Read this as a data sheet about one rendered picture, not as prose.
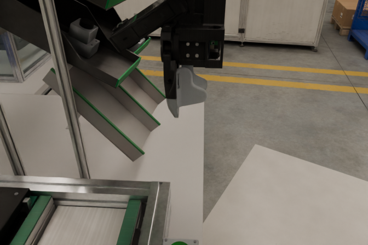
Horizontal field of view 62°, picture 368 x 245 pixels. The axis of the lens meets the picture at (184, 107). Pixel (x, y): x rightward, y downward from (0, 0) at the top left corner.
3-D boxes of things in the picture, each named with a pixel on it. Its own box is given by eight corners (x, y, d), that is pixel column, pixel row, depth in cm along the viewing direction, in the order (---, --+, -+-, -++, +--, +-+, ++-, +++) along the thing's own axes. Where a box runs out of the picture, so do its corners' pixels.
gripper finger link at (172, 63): (175, 104, 42) (174, 42, 38) (164, 104, 42) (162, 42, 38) (178, 88, 46) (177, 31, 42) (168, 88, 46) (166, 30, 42)
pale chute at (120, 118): (150, 132, 85) (161, 123, 83) (132, 162, 74) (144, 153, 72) (73, 58, 79) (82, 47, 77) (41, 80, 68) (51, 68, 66)
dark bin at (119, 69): (138, 65, 75) (148, 39, 71) (115, 88, 64) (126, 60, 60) (35, 10, 74) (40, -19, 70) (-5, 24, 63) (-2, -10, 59)
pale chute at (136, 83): (157, 104, 98) (167, 97, 96) (143, 127, 87) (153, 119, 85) (92, 40, 92) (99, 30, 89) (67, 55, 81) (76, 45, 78)
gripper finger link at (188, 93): (206, 128, 46) (208, 71, 41) (166, 127, 46) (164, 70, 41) (206, 117, 48) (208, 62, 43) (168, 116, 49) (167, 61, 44)
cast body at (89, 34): (97, 51, 71) (105, 25, 67) (88, 59, 67) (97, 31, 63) (63, 35, 70) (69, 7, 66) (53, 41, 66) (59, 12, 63)
